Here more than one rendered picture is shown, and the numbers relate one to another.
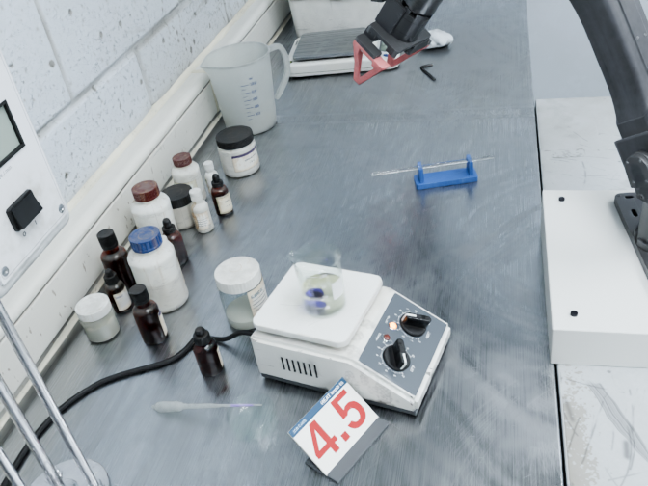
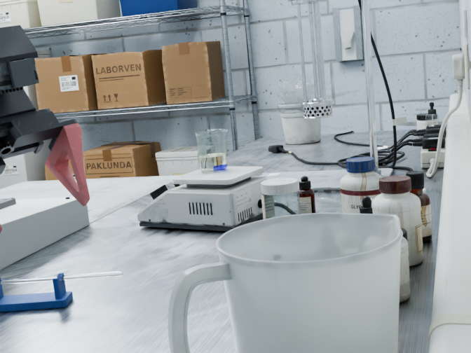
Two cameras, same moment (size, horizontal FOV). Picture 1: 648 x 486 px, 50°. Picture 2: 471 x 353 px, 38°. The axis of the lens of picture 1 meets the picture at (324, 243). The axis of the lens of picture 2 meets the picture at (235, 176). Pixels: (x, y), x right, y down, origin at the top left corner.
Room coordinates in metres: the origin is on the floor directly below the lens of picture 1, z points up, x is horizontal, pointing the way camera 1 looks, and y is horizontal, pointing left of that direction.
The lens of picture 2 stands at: (1.78, 0.07, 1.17)
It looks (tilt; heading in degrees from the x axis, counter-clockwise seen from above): 10 degrees down; 181
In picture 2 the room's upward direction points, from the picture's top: 5 degrees counter-clockwise
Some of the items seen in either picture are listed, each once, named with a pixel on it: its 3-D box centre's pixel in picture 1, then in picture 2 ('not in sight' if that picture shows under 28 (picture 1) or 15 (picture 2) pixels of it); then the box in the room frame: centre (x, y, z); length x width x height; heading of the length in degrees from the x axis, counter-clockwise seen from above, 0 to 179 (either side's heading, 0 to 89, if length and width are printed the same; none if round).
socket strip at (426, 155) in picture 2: not in sight; (435, 145); (0.10, 0.53, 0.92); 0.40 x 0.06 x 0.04; 163
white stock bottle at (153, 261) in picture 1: (155, 268); (362, 197); (0.78, 0.23, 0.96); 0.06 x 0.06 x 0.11
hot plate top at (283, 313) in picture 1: (318, 302); (218, 174); (0.62, 0.02, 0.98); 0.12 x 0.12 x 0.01; 60
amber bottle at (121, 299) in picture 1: (115, 288); not in sight; (0.78, 0.30, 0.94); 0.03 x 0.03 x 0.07
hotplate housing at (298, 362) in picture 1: (343, 333); (207, 199); (0.61, 0.00, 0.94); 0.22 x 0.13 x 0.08; 60
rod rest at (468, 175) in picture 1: (445, 171); (28, 291); (0.97, -0.21, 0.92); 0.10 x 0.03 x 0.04; 87
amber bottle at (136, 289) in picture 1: (147, 313); not in sight; (0.71, 0.24, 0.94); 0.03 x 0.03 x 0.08
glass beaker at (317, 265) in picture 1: (318, 280); (213, 150); (0.61, 0.01, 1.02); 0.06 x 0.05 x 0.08; 73
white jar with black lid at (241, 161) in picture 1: (237, 151); not in sight; (1.13, 0.12, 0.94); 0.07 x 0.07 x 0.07
